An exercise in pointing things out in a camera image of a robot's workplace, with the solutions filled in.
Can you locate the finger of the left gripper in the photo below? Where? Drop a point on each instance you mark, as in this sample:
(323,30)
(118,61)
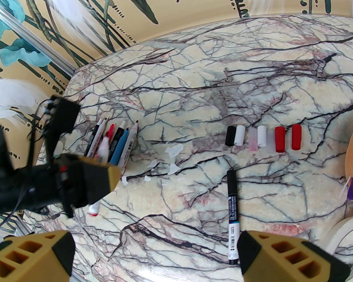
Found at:
(94,181)

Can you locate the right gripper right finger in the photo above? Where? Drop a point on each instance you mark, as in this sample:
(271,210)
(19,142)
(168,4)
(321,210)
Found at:
(291,263)

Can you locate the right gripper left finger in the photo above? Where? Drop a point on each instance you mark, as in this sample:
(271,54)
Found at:
(29,260)

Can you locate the white marker with red end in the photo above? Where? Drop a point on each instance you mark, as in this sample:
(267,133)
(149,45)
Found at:
(130,141)
(93,209)

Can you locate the thin black pen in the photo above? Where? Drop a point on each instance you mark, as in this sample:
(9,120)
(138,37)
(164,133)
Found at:
(93,140)

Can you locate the black pen with white label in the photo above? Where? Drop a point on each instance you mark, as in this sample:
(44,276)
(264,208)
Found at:
(117,137)

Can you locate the thin white pen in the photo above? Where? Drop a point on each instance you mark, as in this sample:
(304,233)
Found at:
(103,128)

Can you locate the pink highlighter pen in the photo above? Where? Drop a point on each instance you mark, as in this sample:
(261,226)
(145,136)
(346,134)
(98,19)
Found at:
(110,129)

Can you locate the red marker cap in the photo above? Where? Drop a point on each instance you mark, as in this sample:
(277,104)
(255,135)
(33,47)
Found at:
(296,137)
(280,139)

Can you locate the clear pen cap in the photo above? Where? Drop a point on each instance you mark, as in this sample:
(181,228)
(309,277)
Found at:
(271,139)

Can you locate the pink translucent pen cap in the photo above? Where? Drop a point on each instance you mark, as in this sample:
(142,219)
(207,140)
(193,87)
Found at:
(253,139)

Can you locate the white pen cap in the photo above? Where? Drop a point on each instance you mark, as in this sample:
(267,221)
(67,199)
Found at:
(262,136)
(239,135)

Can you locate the black pen cap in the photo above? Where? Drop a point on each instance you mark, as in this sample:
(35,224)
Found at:
(230,136)

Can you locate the large white tape roll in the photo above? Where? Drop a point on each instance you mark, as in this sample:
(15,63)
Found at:
(348,225)

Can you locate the black marker with blue band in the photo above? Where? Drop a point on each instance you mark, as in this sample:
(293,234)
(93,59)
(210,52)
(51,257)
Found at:
(233,210)

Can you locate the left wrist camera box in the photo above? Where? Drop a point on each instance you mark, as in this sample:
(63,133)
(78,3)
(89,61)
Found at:
(64,113)

